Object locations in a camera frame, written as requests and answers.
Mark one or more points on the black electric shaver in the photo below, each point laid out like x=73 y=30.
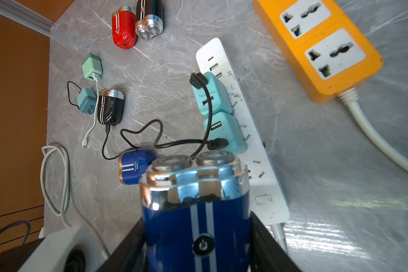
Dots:
x=110 y=107
x=150 y=14

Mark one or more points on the blue electric shaver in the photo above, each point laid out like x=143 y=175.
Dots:
x=133 y=165
x=196 y=213

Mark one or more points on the white power strip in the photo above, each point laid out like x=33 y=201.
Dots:
x=267 y=198

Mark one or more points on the teal charger on white strip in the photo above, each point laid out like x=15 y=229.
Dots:
x=217 y=91

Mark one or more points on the yellow power strip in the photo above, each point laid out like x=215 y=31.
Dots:
x=325 y=49

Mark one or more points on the teal USB charger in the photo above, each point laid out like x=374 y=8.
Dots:
x=87 y=101

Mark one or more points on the red electric shaver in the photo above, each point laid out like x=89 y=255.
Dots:
x=123 y=28

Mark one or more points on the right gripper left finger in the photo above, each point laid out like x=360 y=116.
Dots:
x=130 y=255

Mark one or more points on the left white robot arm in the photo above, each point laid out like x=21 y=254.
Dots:
x=73 y=249

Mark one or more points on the green USB charger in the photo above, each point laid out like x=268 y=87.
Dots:
x=92 y=67

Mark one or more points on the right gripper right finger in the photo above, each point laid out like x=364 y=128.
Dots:
x=266 y=254

